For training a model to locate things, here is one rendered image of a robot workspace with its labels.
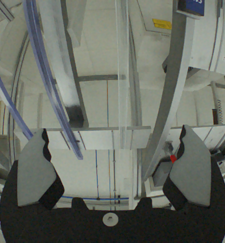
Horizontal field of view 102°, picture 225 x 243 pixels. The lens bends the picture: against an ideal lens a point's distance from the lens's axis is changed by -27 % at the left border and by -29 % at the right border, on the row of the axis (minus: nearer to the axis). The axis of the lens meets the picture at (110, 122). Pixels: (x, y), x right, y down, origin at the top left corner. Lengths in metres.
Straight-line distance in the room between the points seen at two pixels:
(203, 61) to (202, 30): 0.07
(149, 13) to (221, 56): 0.42
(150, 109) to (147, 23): 1.72
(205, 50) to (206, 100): 2.58
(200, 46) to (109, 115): 1.87
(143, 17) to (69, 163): 2.12
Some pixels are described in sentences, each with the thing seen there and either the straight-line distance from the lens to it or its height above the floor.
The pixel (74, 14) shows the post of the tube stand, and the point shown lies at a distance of 0.28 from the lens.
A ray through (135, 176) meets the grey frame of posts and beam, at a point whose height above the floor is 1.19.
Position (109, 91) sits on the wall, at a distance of 2.13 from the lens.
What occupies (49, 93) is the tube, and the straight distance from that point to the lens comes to 0.20.
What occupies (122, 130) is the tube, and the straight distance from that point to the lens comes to 0.24.
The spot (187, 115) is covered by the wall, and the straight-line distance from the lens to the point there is 2.46.
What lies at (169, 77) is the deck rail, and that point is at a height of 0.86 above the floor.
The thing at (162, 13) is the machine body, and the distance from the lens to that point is 0.71.
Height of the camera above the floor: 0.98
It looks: 5 degrees down
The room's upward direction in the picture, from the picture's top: 178 degrees clockwise
